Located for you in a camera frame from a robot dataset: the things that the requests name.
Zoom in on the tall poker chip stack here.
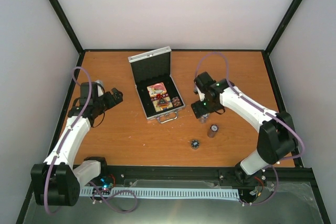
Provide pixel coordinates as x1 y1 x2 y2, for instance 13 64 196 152
207 124 218 138

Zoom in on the chip row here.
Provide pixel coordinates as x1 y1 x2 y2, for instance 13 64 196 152
171 97 182 107

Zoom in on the black triangular dealer button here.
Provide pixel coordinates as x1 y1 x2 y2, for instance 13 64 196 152
156 96 169 108

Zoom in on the aluminium poker set case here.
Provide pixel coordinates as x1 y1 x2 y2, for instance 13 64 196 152
128 46 185 124

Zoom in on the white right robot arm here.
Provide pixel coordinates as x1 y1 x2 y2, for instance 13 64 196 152
191 72 299 185

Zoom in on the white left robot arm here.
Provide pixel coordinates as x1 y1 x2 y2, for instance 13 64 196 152
30 80 123 207

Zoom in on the pink card deck box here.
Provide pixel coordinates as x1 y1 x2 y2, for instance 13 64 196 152
147 82 167 98

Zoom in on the left controller board with LED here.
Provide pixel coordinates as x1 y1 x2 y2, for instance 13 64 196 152
100 174 116 190

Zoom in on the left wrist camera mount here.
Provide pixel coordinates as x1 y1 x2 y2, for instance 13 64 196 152
95 80 105 97

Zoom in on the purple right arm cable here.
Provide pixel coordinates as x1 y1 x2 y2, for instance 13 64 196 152
195 52 307 207

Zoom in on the light blue cable duct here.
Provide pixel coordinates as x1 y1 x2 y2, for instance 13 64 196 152
79 186 239 201

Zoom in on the right connector with wires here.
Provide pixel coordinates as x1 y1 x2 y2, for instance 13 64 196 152
251 176 278 204

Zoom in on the black aluminium frame rail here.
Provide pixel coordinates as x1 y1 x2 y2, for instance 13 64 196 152
34 165 314 187

